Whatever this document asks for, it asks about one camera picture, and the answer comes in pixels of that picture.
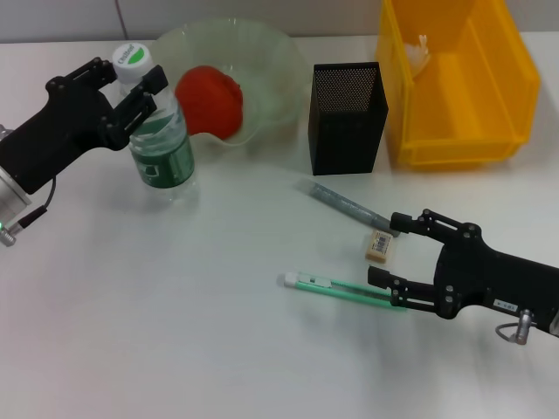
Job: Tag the grey marker pen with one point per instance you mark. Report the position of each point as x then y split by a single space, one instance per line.
345 205

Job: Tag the green utility knife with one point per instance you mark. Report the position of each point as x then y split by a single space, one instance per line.
332 290

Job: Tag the orange fruit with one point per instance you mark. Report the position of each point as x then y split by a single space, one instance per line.
214 105

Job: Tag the white paper ball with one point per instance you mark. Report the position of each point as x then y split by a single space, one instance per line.
417 52

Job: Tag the black mesh pen holder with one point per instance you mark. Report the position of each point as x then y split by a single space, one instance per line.
345 126

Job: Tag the beige eraser with label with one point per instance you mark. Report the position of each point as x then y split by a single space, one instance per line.
379 245

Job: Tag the translucent green fruit bowl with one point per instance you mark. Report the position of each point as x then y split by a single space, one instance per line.
271 65

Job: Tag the clear plastic water bottle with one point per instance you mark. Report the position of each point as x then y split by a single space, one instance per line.
161 157

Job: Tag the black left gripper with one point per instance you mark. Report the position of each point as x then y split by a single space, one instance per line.
52 131

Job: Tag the yellow plastic storage bin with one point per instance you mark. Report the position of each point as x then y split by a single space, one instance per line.
458 109

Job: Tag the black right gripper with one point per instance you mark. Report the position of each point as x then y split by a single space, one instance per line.
502 279

